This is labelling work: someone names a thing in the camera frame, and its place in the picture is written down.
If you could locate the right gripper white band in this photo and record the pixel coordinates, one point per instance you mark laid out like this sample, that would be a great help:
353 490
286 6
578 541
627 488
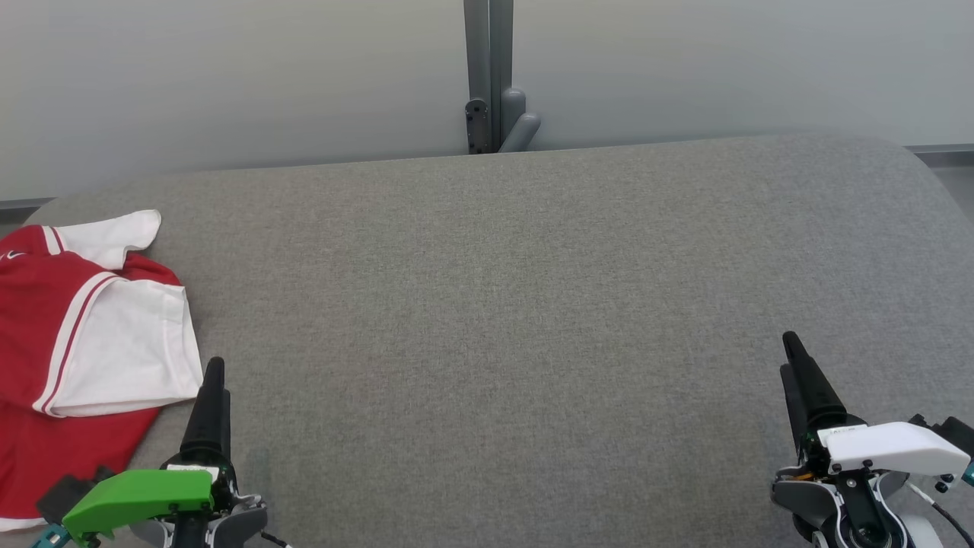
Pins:
890 445

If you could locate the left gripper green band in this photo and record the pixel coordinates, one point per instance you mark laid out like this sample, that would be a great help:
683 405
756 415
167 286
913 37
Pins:
137 495

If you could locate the red jersey with white sleeves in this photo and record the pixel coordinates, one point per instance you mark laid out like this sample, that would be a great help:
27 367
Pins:
114 342

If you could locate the red shorts with white stripes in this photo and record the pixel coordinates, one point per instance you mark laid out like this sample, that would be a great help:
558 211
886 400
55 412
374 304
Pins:
61 464

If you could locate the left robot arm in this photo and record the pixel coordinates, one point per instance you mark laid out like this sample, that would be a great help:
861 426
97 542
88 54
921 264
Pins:
243 517

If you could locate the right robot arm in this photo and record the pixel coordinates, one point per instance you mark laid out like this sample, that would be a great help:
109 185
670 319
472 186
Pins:
806 498

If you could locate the grey round strut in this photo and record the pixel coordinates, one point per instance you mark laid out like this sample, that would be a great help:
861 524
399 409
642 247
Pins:
517 122

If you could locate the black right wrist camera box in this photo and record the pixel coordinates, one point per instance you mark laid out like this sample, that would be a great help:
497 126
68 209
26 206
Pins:
955 434

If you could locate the dark metal bracket plate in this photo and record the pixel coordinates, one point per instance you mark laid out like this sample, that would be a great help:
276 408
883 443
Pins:
478 125

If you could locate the grey metal partition post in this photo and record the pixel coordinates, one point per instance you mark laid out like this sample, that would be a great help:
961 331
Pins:
487 53

